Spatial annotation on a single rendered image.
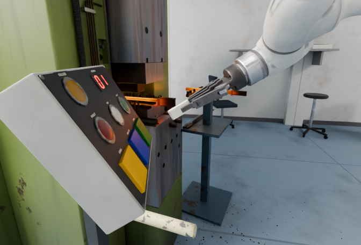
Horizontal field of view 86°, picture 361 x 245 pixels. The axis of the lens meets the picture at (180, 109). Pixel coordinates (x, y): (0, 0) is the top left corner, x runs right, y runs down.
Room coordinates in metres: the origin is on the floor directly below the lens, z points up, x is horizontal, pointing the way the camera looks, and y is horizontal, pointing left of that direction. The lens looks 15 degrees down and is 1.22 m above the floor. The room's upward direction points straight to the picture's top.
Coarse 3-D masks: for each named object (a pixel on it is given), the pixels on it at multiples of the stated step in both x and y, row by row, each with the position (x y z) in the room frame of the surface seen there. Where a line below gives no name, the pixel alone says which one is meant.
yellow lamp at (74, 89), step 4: (68, 80) 0.34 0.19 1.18; (68, 84) 0.32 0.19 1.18; (72, 84) 0.33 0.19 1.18; (76, 84) 0.35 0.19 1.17; (68, 88) 0.32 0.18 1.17; (72, 88) 0.33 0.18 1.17; (76, 88) 0.34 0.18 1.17; (80, 88) 0.35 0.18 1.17; (72, 92) 0.32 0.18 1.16; (76, 92) 0.33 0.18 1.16; (80, 92) 0.34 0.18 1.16; (76, 96) 0.32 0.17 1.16; (80, 96) 0.33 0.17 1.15; (84, 96) 0.35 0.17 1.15; (80, 100) 0.33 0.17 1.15; (84, 100) 0.34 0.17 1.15
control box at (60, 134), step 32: (0, 96) 0.26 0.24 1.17; (32, 96) 0.26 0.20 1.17; (64, 96) 0.30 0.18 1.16; (96, 96) 0.41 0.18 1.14; (32, 128) 0.26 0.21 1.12; (64, 128) 0.27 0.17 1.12; (96, 128) 0.32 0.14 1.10; (128, 128) 0.46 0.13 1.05; (64, 160) 0.27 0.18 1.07; (96, 160) 0.27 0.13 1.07; (96, 192) 0.27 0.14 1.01; (128, 192) 0.28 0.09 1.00
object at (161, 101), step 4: (148, 100) 1.02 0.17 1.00; (152, 100) 1.01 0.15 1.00; (156, 100) 1.00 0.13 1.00; (160, 100) 1.00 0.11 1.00; (164, 100) 0.99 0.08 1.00; (168, 100) 0.99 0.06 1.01; (172, 100) 0.98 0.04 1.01; (160, 104) 1.00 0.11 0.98; (164, 104) 0.99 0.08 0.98; (168, 104) 0.99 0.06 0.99; (172, 104) 0.98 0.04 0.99
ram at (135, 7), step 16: (112, 0) 0.88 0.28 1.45; (128, 0) 0.86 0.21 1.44; (144, 0) 0.91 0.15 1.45; (160, 0) 1.06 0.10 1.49; (112, 16) 0.89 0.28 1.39; (128, 16) 0.86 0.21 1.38; (144, 16) 0.90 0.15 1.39; (160, 16) 1.06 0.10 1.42; (112, 32) 0.89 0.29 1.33; (128, 32) 0.86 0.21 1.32; (144, 32) 0.90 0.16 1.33; (160, 32) 1.06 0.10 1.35; (112, 48) 0.89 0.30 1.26; (128, 48) 0.86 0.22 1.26; (144, 48) 0.89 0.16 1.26; (160, 48) 1.05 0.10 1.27
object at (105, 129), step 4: (100, 120) 0.35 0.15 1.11; (100, 124) 0.33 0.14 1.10; (104, 124) 0.35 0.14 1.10; (100, 128) 0.32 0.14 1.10; (104, 128) 0.34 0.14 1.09; (108, 128) 0.35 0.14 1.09; (104, 132) 0.33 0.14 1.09; (108, 132) 0.34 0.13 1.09; (112, 132) 0.36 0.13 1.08; (108, 136) 0.33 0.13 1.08; (112, 136) 0.35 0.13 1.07
